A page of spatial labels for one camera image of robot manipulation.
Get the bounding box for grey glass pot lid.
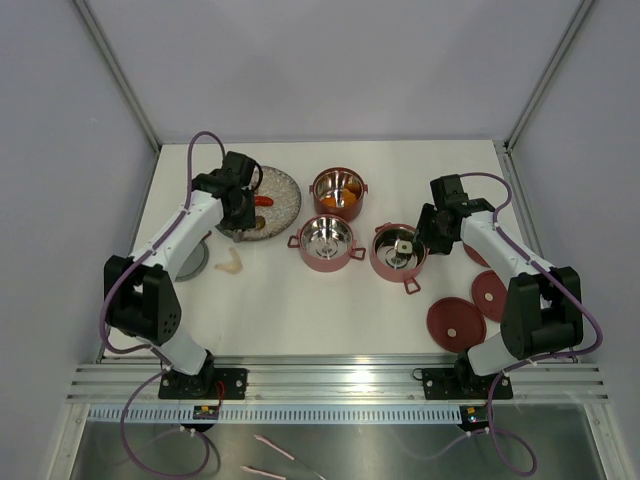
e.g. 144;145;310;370
175;241;209;282

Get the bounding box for left aluminium post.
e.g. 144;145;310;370
71;0;162;157

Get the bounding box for dark red lid back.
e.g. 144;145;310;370
463;243;489;268

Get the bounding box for dark red lid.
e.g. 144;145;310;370
426;297;487;353
471;270;507;323
463;243;489;268

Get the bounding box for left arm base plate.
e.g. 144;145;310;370
158;368;248;400

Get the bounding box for aluminium post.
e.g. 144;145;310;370
504;0;599;155
71;0;162;157

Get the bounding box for aluminium front rail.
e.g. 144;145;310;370
66;354;609;404

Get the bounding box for right aluminium post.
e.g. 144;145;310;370
504;0;599;155

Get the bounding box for dark red lid middle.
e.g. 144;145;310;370
471;270;507;323

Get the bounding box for pink stick upper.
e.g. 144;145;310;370
253;434;296;461

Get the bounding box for speckled ceramic plate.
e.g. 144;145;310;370
216;166;302;242

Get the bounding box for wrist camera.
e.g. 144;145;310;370
430;174;469;210
222;151;264;191

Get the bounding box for dark red lid front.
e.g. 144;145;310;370
426;297;487;353

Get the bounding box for dark red lunch container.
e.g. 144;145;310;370
309;167;368;222

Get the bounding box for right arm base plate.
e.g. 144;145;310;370
411;367;496;400

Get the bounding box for pink lunch container with handle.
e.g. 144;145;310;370
369;222;429;295

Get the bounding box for pink stick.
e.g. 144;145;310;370
240;465;287;480
253;434;296;461

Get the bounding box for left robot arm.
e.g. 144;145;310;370
101;170;255;399

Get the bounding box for brown shrimp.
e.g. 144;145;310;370
254;216;266;230

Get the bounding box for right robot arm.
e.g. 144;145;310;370
413;199;584;396

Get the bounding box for red sausage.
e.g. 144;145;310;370
254;196;274;207

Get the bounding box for pink stick lower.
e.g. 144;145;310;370
240;465;287;480

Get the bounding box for orange fried chicken piece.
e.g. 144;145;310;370
342;184;361;207

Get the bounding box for white slotted cable duct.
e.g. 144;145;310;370
88;404;462;425

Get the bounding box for sushi roll piece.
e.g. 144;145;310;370
395;239;413;255

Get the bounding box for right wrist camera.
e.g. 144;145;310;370
430;174;469;210

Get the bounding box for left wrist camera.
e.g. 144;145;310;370
222;151;264;191

